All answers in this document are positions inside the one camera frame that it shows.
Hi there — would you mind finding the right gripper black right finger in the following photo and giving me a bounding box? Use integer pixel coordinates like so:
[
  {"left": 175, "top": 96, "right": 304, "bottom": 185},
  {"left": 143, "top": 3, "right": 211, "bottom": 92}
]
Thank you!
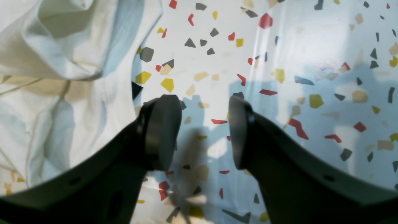
[{"left": 229, "top": 96, "right": 398, "bottom": 224}]

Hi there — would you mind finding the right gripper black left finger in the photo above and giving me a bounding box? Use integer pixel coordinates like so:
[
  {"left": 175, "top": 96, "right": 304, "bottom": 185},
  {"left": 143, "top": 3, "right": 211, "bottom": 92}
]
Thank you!
[{"left": 0, "top": 95, "right": 182, "bottom": 224}]

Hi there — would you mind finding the white printed T-shirt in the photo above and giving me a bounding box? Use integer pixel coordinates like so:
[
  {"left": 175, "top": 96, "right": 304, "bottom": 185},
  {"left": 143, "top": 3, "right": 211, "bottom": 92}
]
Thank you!
[{"left": 0, "top": 0, "right": 163, "bottom": 188}]

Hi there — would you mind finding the terrazzo pattern tablecloth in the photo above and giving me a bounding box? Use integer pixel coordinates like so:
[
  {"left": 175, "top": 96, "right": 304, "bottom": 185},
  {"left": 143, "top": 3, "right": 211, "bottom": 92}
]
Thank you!
[{"left": 131, "top": 0, "right": 397, "bottom": 224}]

